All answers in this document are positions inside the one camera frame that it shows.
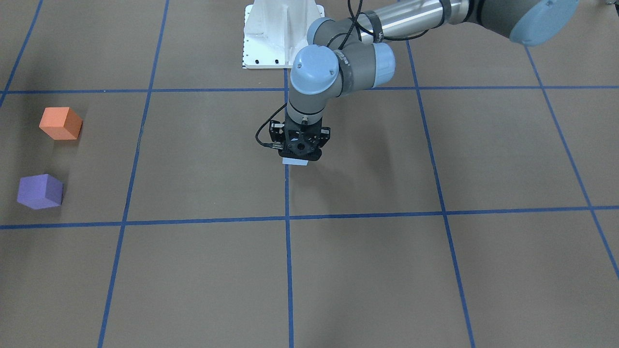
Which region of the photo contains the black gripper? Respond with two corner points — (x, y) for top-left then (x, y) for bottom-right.
(269, 116), (331, 161)

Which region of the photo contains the light blue foam block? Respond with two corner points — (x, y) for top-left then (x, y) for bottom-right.
(281, 157), (309, 167)

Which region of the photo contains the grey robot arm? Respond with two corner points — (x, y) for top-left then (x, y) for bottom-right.
(259, 0), (579, 161)

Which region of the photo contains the orange foam block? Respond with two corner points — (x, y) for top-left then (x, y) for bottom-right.
(39, 107), (83, 140)

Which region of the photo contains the purple foam block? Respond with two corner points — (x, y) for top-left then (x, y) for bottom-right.
(17, 174), (63, 210)

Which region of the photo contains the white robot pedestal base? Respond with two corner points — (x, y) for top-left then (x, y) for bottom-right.
(242, 0), (325, 69)

